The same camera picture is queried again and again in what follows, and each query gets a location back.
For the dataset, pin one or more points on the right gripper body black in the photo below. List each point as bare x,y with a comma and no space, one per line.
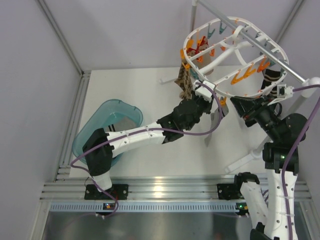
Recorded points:
259,109

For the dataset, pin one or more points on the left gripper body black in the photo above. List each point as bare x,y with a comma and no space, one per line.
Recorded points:
202,106

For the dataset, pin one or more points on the grey striped sock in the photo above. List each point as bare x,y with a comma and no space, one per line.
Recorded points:
214,117

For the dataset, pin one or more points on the orange clothes peg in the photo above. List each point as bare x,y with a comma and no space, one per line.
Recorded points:
223,101

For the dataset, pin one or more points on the white oval clip hanger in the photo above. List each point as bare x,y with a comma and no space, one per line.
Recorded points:
225,71

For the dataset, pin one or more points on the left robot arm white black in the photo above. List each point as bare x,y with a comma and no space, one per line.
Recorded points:
102,147

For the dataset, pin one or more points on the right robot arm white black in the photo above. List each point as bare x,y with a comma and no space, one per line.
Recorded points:
274,218

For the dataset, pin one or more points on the brown checkered sock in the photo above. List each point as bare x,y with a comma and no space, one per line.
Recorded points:
184,81

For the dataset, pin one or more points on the black striped sock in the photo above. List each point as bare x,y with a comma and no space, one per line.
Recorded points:
270,76

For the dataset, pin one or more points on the beige sock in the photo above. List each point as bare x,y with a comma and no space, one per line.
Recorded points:
202,61

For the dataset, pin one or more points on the metal drying rack stand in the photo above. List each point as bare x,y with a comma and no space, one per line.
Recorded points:
270,54

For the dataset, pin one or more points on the grey sock in basket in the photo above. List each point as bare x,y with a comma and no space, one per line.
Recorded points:
125,123

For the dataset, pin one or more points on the teal plastic basket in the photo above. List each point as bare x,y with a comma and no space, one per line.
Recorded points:
110,112

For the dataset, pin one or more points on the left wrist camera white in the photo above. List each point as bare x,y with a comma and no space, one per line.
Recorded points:
204,89

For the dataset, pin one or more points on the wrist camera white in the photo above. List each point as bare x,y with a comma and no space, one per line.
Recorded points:
204,89
283,92

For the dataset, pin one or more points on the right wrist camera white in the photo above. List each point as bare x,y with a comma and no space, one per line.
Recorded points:
283,92

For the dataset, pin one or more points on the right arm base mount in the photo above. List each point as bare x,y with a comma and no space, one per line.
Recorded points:
228,191

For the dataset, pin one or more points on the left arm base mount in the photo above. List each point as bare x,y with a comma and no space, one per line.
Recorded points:
117,191

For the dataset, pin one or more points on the aluminium rail frame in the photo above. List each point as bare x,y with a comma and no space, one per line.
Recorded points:
186,169

